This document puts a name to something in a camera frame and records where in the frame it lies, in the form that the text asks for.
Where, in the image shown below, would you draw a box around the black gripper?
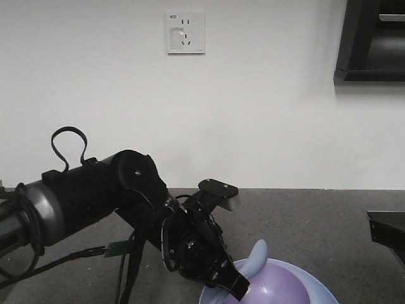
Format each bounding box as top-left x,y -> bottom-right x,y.
161,202 -> 250,300

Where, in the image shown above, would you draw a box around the light blue plastic spoon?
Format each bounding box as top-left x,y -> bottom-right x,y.
204,239 -> 268,288

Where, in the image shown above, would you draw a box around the purple plastic bowl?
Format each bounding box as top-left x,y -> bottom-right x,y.
224,263 -> 310,304

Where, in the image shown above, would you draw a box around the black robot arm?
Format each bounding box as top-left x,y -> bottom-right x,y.
1,150 -> 249,303

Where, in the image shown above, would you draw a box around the light blue plate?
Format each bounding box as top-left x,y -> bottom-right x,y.
198,257 -> 339,304

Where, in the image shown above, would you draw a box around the black range hood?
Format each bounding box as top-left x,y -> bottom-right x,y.
333,0 -> 404,83

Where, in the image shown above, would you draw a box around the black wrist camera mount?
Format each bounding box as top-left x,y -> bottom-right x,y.
192,179 -> 240,215

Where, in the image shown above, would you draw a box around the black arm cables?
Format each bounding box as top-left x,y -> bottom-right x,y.
0,126 -> 228,304

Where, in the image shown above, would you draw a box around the white wall power socket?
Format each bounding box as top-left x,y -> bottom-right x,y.
165,11 -> 206,55

